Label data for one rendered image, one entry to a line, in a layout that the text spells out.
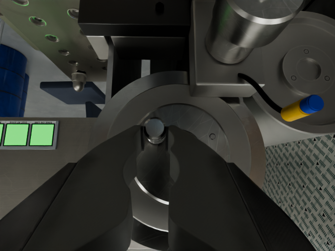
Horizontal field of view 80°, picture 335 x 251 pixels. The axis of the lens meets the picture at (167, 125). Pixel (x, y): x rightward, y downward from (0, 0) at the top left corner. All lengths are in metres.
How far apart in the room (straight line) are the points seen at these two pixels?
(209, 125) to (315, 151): 0.18
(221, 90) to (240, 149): 0.05
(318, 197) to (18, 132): 0.59
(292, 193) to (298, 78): 0.19
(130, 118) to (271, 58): 0.14
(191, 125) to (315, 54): 0.14
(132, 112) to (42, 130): 0.42
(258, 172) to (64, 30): 0.37
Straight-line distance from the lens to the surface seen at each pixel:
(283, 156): 0.37
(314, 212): 0.32
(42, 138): 0.57
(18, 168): 0.60
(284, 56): 0.22
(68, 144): 0.54
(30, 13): 0.41
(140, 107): 0.16
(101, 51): 0.22
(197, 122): 0.15
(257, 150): 0.19
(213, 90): 0.16
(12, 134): 0.61
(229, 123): 0.17
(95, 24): 0.19
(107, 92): 0.19
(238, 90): 0.16
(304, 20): 0.25
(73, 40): 0.44
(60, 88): 2.14
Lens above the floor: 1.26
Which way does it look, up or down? 12 degrees down
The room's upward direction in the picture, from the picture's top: 180 degrees clockwise
